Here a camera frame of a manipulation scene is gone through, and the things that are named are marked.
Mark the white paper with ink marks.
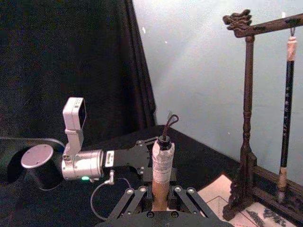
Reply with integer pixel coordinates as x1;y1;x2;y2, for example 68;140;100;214
196;173;298;227

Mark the dark wooden brush rack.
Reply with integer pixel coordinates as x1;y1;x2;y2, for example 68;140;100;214
222;9;303;222

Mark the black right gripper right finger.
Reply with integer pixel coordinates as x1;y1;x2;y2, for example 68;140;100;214
167;185;215;219

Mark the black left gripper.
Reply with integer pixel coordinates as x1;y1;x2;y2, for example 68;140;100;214
103;136;178;183

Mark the tan brush with white tape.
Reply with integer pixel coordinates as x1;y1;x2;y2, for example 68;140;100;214
151;114;180;211

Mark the thin dark cable silver plug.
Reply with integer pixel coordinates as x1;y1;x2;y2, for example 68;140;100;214
90;170;134;221

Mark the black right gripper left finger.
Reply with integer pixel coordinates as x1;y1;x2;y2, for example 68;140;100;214
107;185;153;221

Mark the black hanging brush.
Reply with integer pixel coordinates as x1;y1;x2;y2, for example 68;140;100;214
276;26;298;204

